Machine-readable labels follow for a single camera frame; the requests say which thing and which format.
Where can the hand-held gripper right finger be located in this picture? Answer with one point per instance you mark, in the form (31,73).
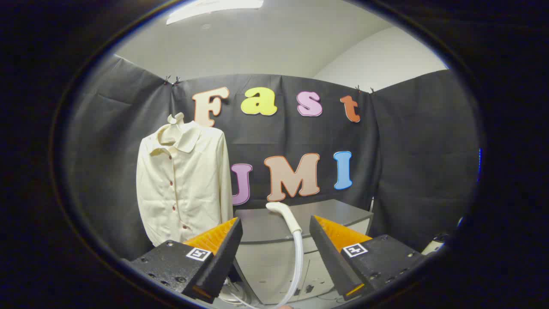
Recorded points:
(330,257)

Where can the grey cabinet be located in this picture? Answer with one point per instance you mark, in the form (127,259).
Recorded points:
(274,223)

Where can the cream clothes hanger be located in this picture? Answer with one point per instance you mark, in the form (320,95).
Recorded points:
(176,118)

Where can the ceiling light panel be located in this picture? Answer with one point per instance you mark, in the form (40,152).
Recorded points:
(210,9)

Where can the cream button shirt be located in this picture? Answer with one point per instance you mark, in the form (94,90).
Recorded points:
(188,189)

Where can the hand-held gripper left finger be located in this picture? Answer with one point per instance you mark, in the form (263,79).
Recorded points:
(221,262)

